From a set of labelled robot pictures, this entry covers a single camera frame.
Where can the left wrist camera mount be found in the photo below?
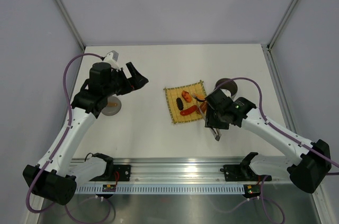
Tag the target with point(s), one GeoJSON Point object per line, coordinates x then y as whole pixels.
{"type": "Point", "coordinates": [112, 59]}

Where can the small circuit board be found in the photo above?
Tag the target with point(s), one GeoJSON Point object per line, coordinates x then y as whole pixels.
{"type": "Point", "coordinates": [252, 189]}
{"type": "Point", "coordinates": [109, 188]}

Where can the left aluminium frame post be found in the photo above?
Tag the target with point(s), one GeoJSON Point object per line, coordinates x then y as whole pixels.
{"type": "Point", "coordinates": [70, 24]}

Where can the stainless steel tongs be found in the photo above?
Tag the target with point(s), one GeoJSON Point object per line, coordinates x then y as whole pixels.
{"type": "Point", "coordinates": [215, 132]}

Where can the right small circuit board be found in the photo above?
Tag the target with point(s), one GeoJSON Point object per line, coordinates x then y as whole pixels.
{"type": "Point", "coordinates": [252, 189]}

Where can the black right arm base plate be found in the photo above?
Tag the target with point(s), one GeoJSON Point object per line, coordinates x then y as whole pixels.
{"type": "Point", "coordinates": [240, 173]}

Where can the white slotted cable duct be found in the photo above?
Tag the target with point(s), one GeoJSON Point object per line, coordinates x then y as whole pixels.
{"type": "Point", "coordinates": [209, 189]}

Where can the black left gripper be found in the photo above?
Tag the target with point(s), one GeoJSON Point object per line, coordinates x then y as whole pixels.
{"type": "Point", "coordinates": [136, 81]}

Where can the orange salmon slice toy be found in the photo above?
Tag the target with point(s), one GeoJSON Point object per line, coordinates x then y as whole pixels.
{"type": "Point", "coordinates": [199, 98]}

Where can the right aluminium frame post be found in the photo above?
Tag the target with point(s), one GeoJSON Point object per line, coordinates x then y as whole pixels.
{"type": "Point", "coordinates": [282, 23]}

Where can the red sausage toy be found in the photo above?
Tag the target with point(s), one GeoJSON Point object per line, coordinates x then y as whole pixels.
{"type": "Point", "coordinates": [189, 110]}

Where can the grey canister lid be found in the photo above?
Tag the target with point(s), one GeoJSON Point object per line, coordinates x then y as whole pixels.
{"type": "Point", "coordinates": [113, 106]}

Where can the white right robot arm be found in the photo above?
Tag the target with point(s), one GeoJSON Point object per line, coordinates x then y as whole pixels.
{"type": "Point", "coordinates": [304, 162]}

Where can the aluminium front rail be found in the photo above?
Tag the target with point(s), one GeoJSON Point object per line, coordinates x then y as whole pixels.
{"type": "Point", "coordinates": [169, 168]}

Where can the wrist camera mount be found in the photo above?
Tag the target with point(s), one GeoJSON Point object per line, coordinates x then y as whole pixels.
{"type": "Point", "coordinates": [112, 59]}
{"type": "Point", "coordinates": [226, 92]}

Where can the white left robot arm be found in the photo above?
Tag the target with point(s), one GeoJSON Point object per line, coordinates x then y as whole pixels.
{"type": "Point", "coordinates": [84, 110]}

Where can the left small circuit board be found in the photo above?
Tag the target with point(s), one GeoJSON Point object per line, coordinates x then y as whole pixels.
{"type": "Point", "coordinates": [109, 188]}

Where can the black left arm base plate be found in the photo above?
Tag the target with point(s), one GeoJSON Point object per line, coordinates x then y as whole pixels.
{"type": "Point", "coordinates": [119, 172]}

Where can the bamboo woven tray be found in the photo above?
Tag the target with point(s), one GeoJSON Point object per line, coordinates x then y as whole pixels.
{"type": "Point", "coordinates": [172, 93]}

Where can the aluminium frame post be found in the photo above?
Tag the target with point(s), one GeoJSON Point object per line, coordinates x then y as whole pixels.
{"type": "Point", "coordinates": [70, 24]}
{"type": "Point", "coordinates": [282, 23]}

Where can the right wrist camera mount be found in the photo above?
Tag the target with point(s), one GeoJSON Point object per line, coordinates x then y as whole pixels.
{"type": "Point", "coordinates": [226, 92]}

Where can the grey metal lunch canister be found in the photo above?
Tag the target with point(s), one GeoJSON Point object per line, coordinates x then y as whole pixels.
{"type": "Point", "coordinates": [224, 83]}

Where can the black sea cucumber toy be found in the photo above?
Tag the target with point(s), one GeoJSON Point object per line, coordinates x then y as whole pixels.
{"type": "Point", "coordinates": [179, 104]}

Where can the brown grilled sausage toy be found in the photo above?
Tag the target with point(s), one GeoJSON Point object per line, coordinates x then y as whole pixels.
{"type": "Point", "coordinates": [202, 108]}

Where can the orange fried fish toy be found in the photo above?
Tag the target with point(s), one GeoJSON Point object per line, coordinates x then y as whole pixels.
{"type": "Point", "coordinates": [186, 96]}

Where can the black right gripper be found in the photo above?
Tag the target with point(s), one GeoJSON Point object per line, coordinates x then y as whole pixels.
{"type": "Point", "coordinates": [211, 121]}

